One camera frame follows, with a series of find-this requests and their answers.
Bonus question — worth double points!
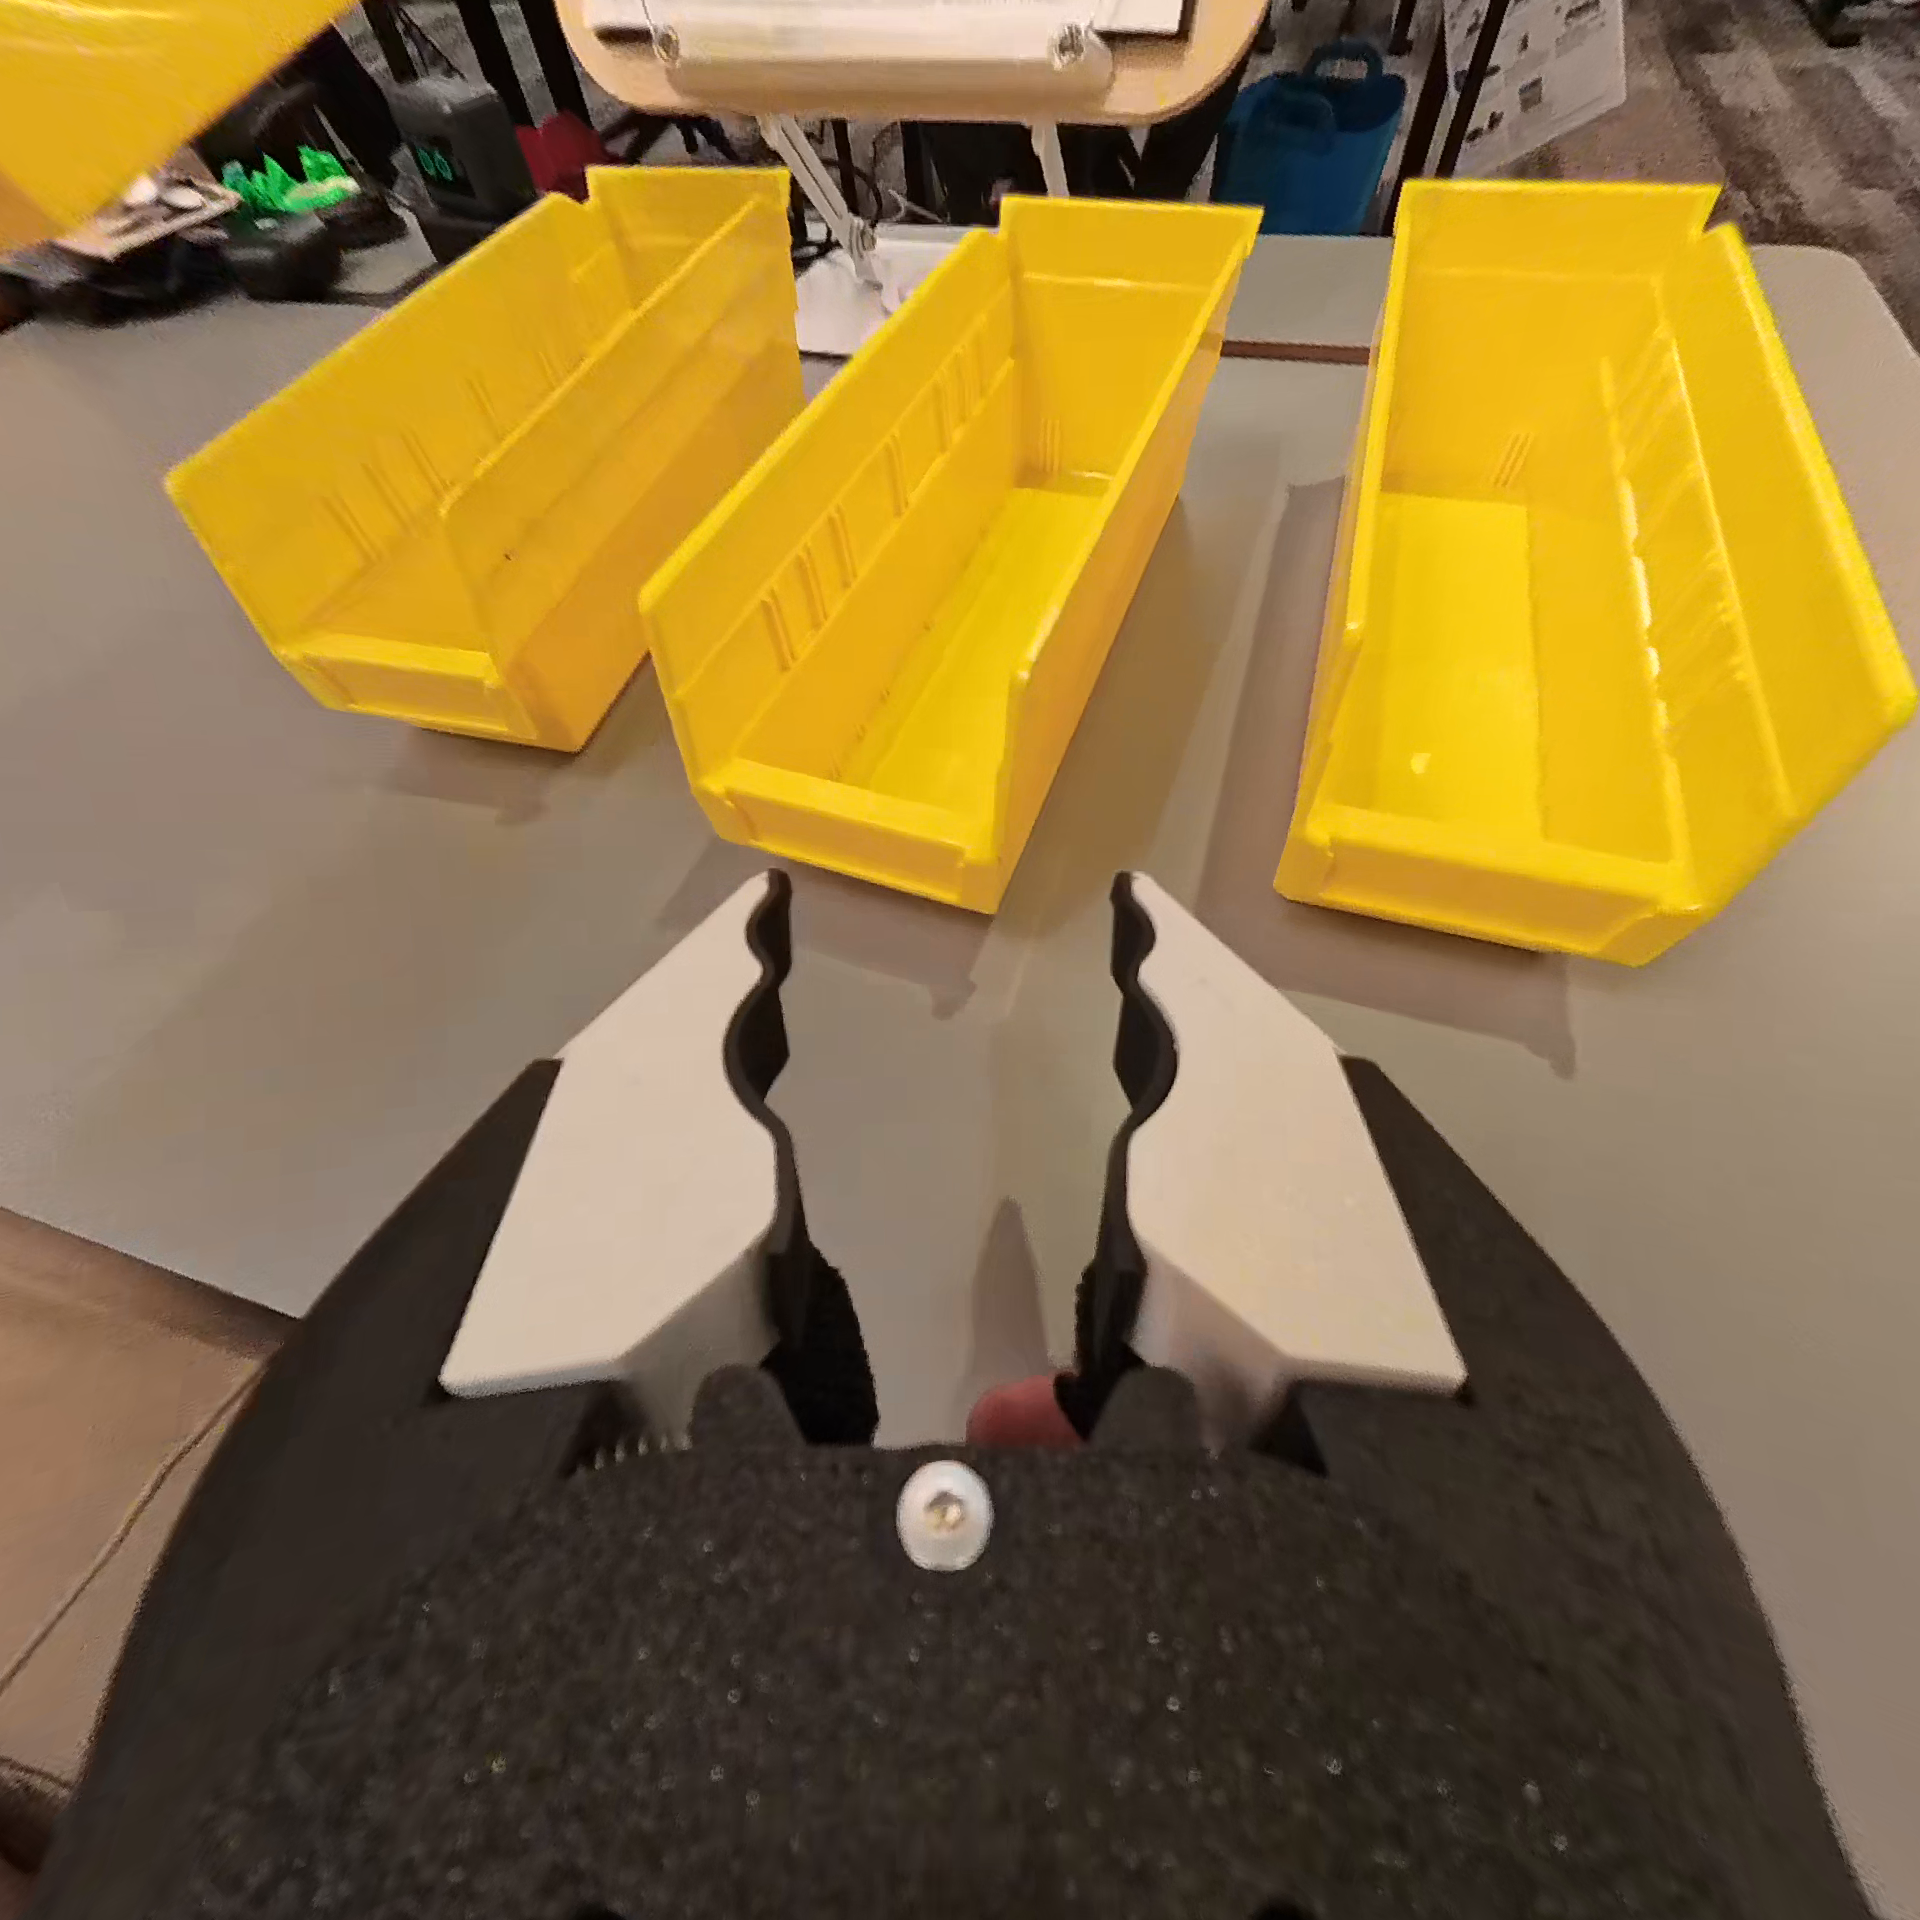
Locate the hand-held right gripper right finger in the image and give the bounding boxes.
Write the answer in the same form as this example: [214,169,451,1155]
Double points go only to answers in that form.
[1085,873,1470,1451]

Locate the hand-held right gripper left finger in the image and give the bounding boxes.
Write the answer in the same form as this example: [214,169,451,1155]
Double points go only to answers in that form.
[438,871,819,1420]

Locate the yellow plastic storage bin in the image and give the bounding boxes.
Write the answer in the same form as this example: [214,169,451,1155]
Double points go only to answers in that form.
[1273,180,1920,971]
[164,164,804,752]
[0,0,361,251]
[642,195,1266,919]

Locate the grey desk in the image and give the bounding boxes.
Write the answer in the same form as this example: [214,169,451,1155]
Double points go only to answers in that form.
[0,224,1920,1920]

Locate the person's beige trousers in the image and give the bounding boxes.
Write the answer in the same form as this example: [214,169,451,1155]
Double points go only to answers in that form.
[0,1207,310,1788]

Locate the black pouch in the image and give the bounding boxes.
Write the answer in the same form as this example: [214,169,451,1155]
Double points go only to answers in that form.
[224,210,350,299]

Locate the blue container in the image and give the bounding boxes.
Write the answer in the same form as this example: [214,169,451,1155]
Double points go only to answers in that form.
[1214,43,1408,238]

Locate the black power station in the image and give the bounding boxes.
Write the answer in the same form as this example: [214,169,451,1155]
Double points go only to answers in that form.
[392,78,540,228]

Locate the green plastic object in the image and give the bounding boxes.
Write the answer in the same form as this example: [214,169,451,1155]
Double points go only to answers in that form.
[224,146,360,212]

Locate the wooden sign board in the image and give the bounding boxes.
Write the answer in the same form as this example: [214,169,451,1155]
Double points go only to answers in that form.
[553,0,1273,131]

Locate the printed paper leaflet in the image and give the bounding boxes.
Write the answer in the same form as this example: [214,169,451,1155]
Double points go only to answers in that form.
[1440,0,1629,174]

